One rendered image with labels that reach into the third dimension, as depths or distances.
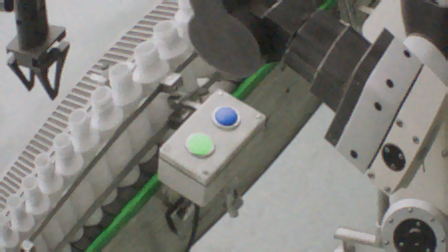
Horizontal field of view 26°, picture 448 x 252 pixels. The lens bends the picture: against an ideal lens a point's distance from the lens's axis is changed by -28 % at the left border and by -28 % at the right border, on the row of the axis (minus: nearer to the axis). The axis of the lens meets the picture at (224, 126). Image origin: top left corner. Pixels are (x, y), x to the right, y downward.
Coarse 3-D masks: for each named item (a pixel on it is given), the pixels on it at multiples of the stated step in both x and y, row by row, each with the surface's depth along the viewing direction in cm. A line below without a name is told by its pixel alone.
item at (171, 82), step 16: (352, 0) 212; (352, 16) 216; (96, 80) 197; (160, 80) 185; (176, 80) 185; (176, 96) 187; (208, 96) 183; (176, 112) 189; (176, 128) 190; (224, 192) 194; (224, 208) 197
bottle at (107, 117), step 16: (96, 96) 180; (112, 96) 179; (96, 112) 178; (112, 112) 179; (96, 128) 179; (112, 128) 179; (128, 144) 183; (112, 160) 182; (128, 160) 184; (112, 176) 185; (128, 176) 185
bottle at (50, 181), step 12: (48, 156) 169; (36, 168) 168; (48, 168) 168; (48, 180) 169; (60, 180) 171; (48, 192) 169; (60, 192) 170; (72, 204) 175; (60, 216) 172; (72, 216) 174; (72, 240) 176
